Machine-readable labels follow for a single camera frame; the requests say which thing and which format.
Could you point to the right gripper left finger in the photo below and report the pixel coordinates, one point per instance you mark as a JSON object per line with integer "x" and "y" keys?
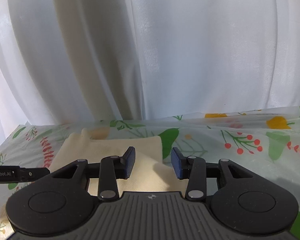
{"x": 113, "y": 168}

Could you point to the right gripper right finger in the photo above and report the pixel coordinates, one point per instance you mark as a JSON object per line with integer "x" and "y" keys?
{"x": 193, "y": 169}

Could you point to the cream knit garment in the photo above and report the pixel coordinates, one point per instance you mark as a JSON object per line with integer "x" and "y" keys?
{"x": 149, "y": 173}

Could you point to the floral plastic table cover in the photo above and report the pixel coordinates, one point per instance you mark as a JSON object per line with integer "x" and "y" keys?
{"x": 266, "y": 142}

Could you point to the white sheer curtain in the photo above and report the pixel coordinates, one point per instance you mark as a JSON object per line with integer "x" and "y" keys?
{"x": 64, "y": 61}

